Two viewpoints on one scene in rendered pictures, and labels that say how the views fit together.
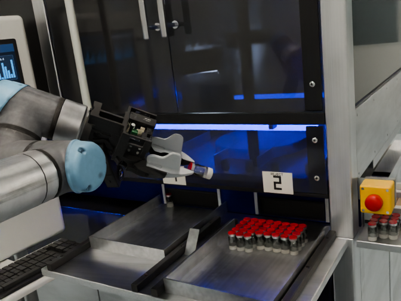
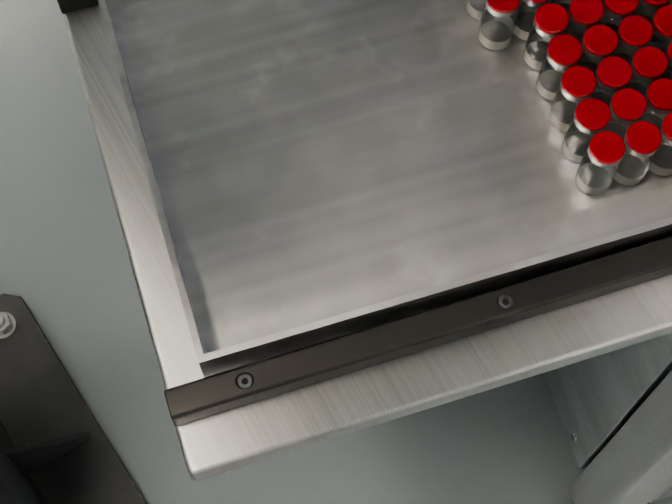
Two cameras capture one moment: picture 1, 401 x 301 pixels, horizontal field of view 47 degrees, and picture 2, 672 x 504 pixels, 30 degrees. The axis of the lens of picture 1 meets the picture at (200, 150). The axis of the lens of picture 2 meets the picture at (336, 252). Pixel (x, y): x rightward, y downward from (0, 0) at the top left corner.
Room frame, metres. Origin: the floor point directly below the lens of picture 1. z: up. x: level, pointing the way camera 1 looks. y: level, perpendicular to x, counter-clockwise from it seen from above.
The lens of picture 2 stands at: (0.69, -0.29, 1.58)
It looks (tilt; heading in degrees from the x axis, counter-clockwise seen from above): 68 degrees down; 41
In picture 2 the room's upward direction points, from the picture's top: 1 degrees counter-clockwise
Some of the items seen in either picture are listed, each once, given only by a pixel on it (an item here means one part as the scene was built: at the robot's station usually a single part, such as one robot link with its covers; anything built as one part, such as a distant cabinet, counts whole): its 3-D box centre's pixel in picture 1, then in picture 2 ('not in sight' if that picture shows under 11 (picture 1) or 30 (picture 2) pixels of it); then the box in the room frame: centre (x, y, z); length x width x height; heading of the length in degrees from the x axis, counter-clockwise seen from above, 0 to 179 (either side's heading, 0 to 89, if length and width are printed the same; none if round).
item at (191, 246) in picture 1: (181, 250); not in sight; (1.07, 0.08, 0.91); 0.14 x 0.03 x 0.06; 148
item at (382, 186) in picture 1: (378, 195); not in sight; (1.07, -0.42, 0.99); 0.08 x 0.07 x 0.07; 147
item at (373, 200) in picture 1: (374, 202); not in sight; (1.03, -0.40, 0.99); 0.04 x 0.04 x 0.04; 57
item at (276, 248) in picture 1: (264, 240); (552, 52); (1.08, -0.13, 0.90); 0.18 x 0.02 x 0.05; 57
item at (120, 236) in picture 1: (162, 223); not in sight; (1.28, 0.14, 0.90); 0.34 x 0.26 x 0.04; 147
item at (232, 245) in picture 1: (232, 240); not in sight; (1.10, -0.06, 0.90); 0.02 x 0.02 x 0.05
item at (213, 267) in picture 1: (249, 259); (416, 96); (1.00, -0.09, 0.90); 0.34 x 0.26 x 0.04; 147
